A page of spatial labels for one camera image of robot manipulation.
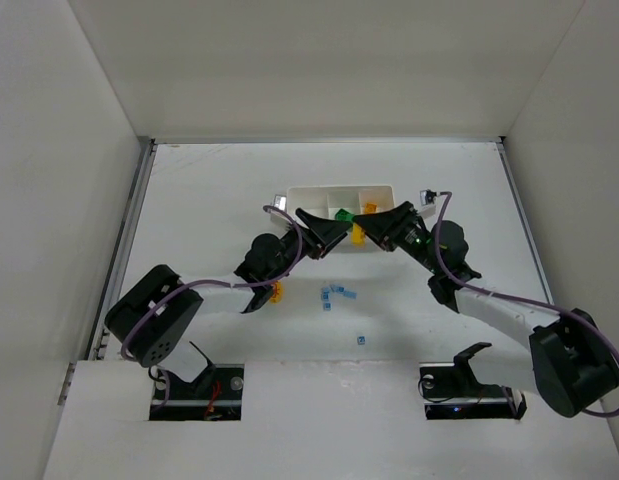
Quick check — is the yellow butterfly lego brick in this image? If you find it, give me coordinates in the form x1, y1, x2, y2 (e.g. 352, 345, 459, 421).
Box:
269, 281, 284, 304

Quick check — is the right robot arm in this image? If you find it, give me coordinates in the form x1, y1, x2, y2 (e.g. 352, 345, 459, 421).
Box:
353, 202, 619, 418

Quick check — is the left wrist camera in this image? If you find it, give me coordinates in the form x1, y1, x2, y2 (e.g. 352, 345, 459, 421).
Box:
269, 194, 287, 225

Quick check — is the green lego brick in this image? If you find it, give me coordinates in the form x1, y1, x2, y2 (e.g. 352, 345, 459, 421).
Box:
335, 209, 352, 222

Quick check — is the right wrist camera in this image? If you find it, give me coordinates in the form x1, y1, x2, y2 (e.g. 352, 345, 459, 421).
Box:
418, 189, 437, 218

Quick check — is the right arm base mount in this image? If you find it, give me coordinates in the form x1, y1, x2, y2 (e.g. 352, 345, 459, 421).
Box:
417, 342, 527, 421

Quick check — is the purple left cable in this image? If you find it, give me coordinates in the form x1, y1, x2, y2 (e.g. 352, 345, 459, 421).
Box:
121, 204, 304, 406

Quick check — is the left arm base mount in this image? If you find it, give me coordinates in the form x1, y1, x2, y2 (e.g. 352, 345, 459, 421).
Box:
148, 341, 245, 422

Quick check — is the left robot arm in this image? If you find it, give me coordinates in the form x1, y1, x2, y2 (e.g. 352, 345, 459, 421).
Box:
104, 206, 351, 386

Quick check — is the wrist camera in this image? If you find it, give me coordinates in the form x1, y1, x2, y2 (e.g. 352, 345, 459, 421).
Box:
418, 189, 437, 218
269, 194, 287, 225

